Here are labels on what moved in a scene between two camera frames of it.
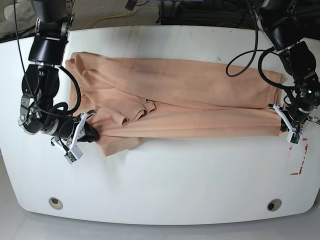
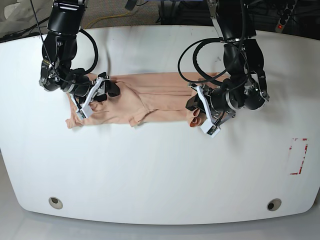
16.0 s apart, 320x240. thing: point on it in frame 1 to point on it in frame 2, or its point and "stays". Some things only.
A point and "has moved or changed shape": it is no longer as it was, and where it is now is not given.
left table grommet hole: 55,203 stays
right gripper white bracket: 293,136 to 209,127
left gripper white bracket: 74,152 to 111,88
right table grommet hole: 273,204 stays
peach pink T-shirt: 130,99 has moved or changed shape
